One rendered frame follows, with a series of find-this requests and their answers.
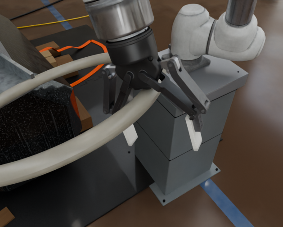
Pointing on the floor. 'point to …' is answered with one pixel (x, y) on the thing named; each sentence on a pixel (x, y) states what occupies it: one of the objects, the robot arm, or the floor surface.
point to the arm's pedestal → (178, 146)
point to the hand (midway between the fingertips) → (161, 138)
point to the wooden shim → (2, 218)
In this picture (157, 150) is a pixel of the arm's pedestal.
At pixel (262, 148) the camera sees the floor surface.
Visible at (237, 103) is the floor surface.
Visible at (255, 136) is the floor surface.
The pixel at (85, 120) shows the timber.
